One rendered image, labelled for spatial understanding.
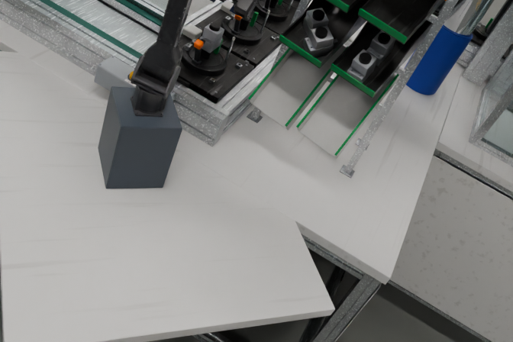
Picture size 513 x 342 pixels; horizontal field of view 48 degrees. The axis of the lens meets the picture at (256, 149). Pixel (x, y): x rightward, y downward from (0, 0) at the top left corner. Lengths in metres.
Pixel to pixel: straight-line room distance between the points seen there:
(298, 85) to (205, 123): 0.27
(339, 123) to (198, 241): 0.50
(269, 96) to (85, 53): 0.54
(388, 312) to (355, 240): 1.16
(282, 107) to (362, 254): 0.44
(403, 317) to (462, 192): 0.74
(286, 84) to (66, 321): 0.83
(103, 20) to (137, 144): 0.65
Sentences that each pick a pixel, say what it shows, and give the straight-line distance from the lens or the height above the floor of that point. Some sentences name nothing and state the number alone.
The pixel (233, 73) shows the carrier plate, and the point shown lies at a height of 0.97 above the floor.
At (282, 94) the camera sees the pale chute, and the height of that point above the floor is 1.04.
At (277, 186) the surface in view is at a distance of 1.56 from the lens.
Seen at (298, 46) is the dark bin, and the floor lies 1.21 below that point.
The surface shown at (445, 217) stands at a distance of 2.28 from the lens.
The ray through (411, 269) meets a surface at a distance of 2.47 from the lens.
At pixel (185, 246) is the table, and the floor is 0.86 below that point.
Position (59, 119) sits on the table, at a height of 0.86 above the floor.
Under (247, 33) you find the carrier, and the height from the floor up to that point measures 0.99.
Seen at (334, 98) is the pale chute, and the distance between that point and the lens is 1.57.
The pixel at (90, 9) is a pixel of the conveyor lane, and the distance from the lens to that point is 1.90.
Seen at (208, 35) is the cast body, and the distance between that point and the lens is 1.64.
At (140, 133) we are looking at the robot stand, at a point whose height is 1.04.
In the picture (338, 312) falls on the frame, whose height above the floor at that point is 0.64.
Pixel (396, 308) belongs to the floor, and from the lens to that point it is 2.71.
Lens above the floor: 1.88
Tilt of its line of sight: 38 degrees down
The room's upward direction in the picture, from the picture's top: 25 degrees clockwise
